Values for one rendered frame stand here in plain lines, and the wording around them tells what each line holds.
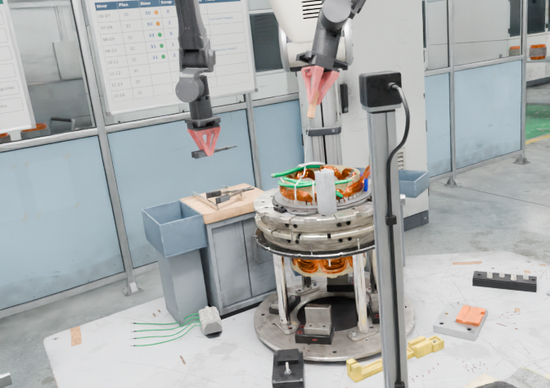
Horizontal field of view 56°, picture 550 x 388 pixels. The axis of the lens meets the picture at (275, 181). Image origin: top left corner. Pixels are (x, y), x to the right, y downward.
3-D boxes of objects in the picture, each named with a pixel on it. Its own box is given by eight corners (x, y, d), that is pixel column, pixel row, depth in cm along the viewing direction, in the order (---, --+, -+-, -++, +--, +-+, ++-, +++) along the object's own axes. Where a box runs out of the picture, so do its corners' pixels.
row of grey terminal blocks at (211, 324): (223, 336, 125) (222, 320, 124) (204, 340, 124) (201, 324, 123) (218, 316, 135) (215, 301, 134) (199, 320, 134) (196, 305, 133)
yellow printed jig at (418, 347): (356, 384, 103) (355, 370, 102) (347, 375, 106) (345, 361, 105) (445, 348, 111) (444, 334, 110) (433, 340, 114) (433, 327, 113)
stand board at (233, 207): (205, 224, 126) (204, 214, 125) (180, 207, 142) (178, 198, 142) (277, 205, 135) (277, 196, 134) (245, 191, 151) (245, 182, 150)
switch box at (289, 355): (273, 403, 100) (270, 377, 99) (276, 372, 110) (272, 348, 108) (305, 401, 100) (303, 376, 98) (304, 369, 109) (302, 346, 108)
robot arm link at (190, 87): (215, 48, 131) (182, 48, 132) (205, 51, 120) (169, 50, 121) (217, 97, 134) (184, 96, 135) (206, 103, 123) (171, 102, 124)
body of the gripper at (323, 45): (348, 72, 113) (355, 38, 113) (308, 59, 109) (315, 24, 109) (332, 74, 119) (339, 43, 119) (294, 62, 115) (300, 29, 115)
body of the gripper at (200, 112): (198, 128, 129) (193, 99, 127) (184, 125, 138) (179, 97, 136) (222, 124, 132) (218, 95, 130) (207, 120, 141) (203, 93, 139)
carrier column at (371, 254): (376, 299, 131) (371, 220, 125) (368, 295, 133) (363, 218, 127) (383, 295, 132) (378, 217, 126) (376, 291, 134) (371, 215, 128)
